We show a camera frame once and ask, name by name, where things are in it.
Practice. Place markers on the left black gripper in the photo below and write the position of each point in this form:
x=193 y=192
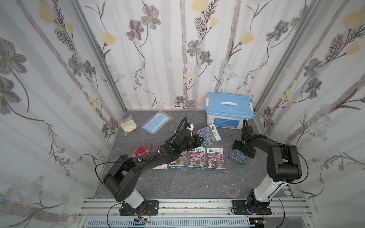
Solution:
x=195 y=139

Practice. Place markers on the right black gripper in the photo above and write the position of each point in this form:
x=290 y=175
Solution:
x=244 y=148

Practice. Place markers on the pink cosmos seed packet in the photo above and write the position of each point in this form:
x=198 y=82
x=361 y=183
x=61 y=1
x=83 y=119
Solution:
x=198 y=159
x=215 y=160

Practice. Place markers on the white back-side seed packet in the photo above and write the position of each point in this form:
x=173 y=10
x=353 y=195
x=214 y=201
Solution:
x=180 y=163

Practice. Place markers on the lavender seed packet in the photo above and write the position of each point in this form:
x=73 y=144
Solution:
x=237 y=156
x=210 y=135

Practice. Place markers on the hollyhock seed packet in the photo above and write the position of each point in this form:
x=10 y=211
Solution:
x=160 y=167
x=142 y=150

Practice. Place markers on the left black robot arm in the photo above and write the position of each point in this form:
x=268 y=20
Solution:
x=123 y=176

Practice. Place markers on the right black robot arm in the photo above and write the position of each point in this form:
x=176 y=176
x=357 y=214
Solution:
x=283 y=167

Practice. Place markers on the bagged blue face masks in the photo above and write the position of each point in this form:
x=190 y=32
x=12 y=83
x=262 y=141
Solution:
x=156 y=122

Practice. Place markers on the blue lidded storage box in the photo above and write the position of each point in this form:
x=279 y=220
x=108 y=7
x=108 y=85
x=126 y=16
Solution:
x=228 y=110

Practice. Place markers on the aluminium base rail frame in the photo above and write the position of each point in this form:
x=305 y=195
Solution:
x=199 y=213

